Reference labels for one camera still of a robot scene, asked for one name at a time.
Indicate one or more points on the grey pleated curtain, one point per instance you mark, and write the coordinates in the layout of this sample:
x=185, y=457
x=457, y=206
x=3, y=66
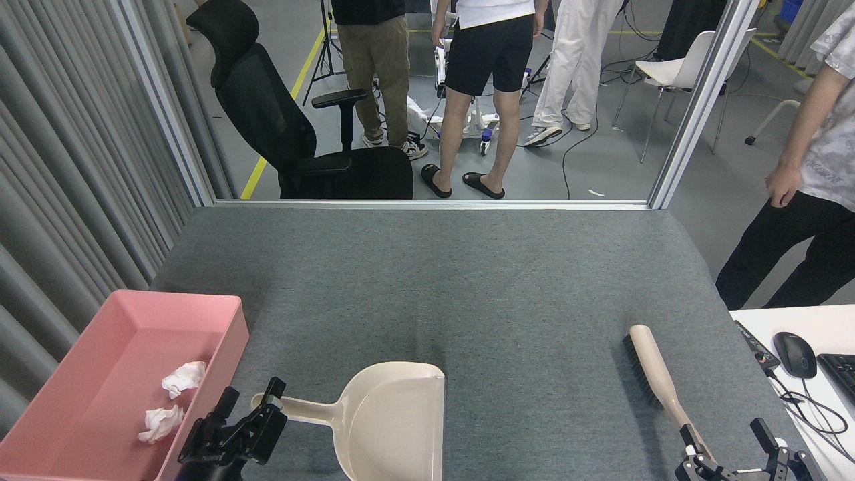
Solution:
x=67, y=167
x=805, y=27

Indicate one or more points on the black keyboard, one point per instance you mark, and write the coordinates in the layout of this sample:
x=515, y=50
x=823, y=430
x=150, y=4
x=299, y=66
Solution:
x=841, y=377

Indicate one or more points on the black computer mouse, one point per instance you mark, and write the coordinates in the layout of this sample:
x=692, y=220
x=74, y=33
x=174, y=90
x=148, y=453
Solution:
x=795, y=355

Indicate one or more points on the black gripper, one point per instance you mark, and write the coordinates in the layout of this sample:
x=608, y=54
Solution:
x=210, y=467
x=748, y=476

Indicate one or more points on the white desk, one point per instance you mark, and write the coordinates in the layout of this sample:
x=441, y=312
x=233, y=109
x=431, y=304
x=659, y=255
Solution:
x=821, y=321

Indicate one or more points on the white plastic chair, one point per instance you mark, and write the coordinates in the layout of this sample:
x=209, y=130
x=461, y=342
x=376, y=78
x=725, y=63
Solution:
x=668, y=72

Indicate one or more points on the person's forearm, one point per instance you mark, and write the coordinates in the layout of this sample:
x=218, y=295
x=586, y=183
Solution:
x=811, y=120

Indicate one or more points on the person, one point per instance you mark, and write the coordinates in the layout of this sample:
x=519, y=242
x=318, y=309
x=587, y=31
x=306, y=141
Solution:
x=788, y=240
x=487, y=47
x=574, y=60
x=374, y=67

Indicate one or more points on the beige brush with black bristles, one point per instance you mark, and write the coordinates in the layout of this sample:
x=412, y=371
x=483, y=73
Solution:
x=658, y=367

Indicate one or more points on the black office chair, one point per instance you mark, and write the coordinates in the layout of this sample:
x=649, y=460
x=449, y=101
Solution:
x=267, y=113

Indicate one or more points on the pink plastic bin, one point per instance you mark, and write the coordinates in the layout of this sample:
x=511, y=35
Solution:
x=100, y=347

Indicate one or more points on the silver table rail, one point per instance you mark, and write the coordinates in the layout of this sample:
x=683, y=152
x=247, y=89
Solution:
x=434, y=204

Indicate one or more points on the grey chair with white base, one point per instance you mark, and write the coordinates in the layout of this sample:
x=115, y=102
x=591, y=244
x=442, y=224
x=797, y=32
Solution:
x=791, y=103

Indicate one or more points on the beige plastic dustpan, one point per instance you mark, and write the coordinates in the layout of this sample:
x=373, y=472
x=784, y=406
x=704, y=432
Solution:
x=401, y=414

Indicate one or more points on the person's hand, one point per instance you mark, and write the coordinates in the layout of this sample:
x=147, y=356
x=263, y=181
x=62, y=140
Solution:
x=783, y=186

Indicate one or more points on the black tripod stand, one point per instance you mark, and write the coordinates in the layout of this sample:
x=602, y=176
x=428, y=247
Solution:
x=325, y=47

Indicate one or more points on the white stand on wheels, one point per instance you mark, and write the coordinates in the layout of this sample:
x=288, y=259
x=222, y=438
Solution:
x=422, y=109

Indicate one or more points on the white tissue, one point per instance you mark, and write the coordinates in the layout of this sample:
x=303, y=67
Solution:
x=182, y=379
x=160, y=422

